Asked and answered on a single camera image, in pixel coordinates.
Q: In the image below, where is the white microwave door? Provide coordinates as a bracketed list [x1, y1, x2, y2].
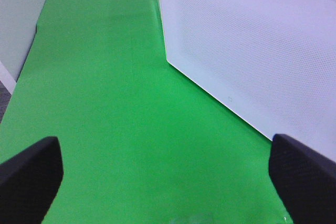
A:
[160, 0, 335, 159]

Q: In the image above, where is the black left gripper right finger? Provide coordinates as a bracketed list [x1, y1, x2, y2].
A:
[268, 134, 335, 223]

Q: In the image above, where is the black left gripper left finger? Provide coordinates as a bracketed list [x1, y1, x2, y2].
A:
[1, 136, 64, 223]

